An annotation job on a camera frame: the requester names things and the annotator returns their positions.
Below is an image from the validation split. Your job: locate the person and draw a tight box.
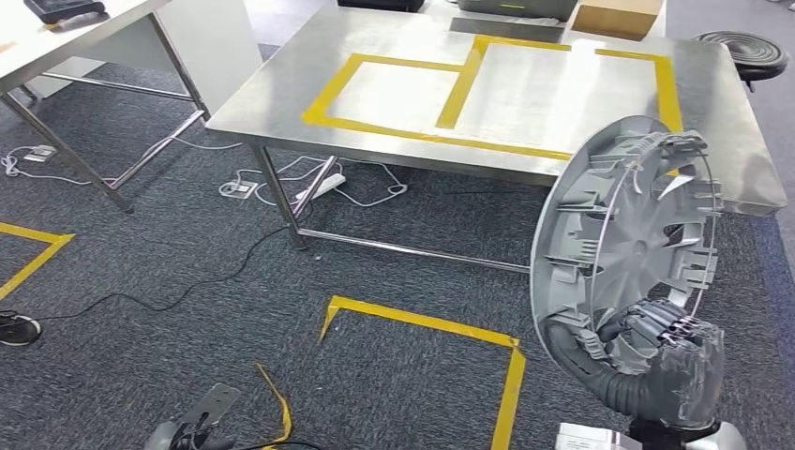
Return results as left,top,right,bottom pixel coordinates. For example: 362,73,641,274
0,310,43,348

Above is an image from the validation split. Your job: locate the white power strip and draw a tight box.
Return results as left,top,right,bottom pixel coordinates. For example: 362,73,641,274
293,172,347,203

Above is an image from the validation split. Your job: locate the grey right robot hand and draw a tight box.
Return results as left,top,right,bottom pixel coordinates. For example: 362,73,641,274
595,297,727,431

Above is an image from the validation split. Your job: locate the grey floor socket box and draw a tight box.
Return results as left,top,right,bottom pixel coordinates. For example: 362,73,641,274
23,144,58,165
218,178,257,202

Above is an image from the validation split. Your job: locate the black case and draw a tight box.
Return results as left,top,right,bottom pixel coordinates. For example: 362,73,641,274
337,0,428,14

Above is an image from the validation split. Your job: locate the black round stool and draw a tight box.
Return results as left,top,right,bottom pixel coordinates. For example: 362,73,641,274
692,31,792,95

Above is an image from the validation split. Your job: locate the brown cardboard box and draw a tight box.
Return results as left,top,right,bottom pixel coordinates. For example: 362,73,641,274
570,0,667,42

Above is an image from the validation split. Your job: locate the dark grey electronic device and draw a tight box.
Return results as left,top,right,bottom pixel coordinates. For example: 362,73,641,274
456,0,580,23

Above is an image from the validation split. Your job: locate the white cable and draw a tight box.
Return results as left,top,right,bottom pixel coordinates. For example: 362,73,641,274
217,155,410,209
0,145,119,188

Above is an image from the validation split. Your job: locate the silver plastic wheel hubcap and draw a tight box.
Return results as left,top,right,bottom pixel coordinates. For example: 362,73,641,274
529,114,725,380

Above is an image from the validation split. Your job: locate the black cable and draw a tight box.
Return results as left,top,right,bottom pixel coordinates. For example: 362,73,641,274
37,226,293,321

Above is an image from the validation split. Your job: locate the black flat device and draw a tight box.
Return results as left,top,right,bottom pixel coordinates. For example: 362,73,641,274
23,0,108,26

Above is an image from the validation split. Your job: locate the peeling yellow floor tape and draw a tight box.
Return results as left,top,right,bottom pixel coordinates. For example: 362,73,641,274
254,362,294,450

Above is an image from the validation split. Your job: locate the stainless steel workbench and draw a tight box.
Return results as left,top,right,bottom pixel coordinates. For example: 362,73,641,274
204,6,790,275

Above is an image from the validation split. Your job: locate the white desk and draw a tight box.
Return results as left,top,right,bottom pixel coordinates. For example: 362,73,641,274
0,0,263,216

